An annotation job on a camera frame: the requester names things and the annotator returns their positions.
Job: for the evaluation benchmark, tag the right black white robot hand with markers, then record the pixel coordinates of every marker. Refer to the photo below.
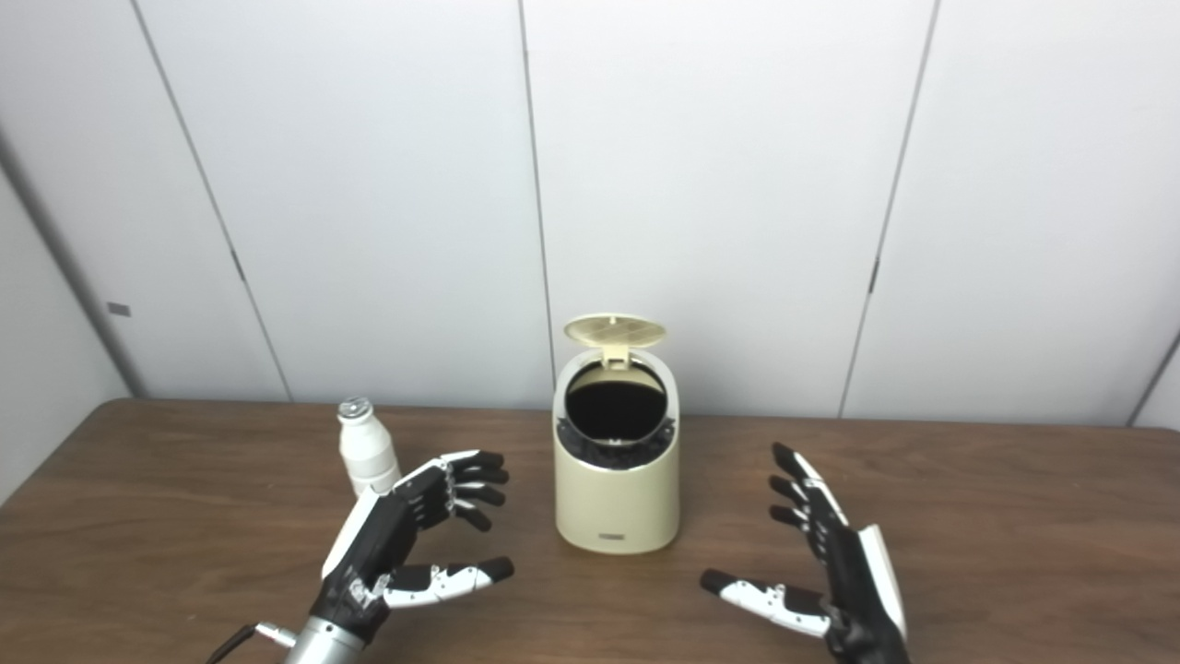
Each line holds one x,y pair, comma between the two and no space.
857,581

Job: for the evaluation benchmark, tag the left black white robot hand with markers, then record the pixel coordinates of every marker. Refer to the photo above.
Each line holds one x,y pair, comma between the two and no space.
373,539

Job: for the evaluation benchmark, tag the small white plastic bottle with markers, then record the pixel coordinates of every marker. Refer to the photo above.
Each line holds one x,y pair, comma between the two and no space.
367,452

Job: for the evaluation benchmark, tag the cream-colored lidded bin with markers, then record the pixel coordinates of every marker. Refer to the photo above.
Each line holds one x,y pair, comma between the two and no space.
616,507

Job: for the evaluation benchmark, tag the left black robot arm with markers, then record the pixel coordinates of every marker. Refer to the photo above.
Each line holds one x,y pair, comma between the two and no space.
323,644

